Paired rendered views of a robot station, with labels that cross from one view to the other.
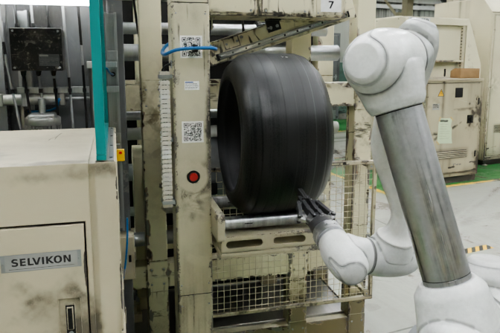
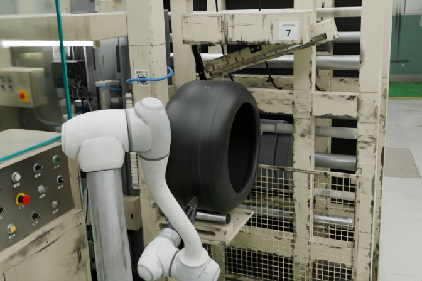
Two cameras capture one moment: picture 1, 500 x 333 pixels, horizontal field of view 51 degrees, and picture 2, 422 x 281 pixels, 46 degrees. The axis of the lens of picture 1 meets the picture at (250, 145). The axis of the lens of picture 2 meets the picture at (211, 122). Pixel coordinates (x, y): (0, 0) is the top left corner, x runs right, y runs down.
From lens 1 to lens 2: 1.52 m
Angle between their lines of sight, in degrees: 38
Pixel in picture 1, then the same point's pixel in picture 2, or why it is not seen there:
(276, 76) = (183, 107)
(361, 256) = (151, 263)
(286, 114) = (178, 138)
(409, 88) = (86, 160)
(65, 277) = not seen: outside the picture
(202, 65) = (149, 91)
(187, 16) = (138, 56)
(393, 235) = (184, 254)
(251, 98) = not seen: hidden behind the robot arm
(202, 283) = not seen: hidden behind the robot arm
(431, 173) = (99, 221)
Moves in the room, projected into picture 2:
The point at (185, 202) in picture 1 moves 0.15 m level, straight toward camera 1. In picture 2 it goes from (144, 187) to (124, 198)
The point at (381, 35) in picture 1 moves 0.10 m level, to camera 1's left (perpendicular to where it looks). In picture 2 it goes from (71, 121) to (51, 117)
